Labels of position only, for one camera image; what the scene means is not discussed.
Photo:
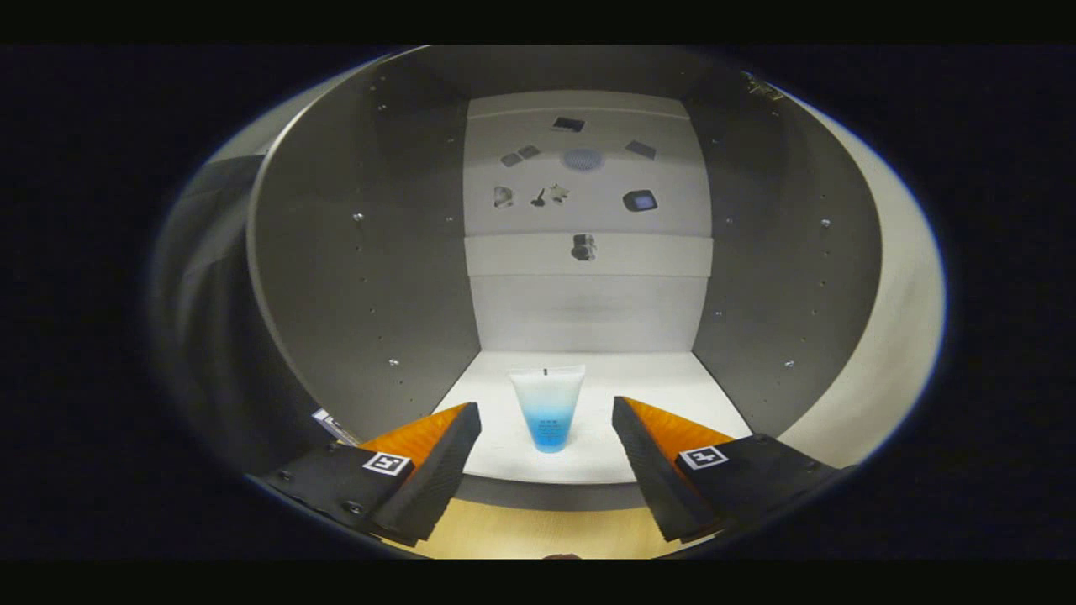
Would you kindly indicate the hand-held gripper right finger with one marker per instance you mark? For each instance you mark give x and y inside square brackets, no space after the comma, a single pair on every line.
[651,470]

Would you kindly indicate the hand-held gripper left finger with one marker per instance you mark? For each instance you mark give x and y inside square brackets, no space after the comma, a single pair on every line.
[437,475]

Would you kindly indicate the blue translucent tube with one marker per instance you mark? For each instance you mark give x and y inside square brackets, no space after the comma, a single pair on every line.
[548,412]

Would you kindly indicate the small white box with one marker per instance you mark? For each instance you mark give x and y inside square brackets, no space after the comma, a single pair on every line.
[334,427]

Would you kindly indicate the grey cabinet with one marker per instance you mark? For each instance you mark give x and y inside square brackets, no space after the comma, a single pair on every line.
[378,252]

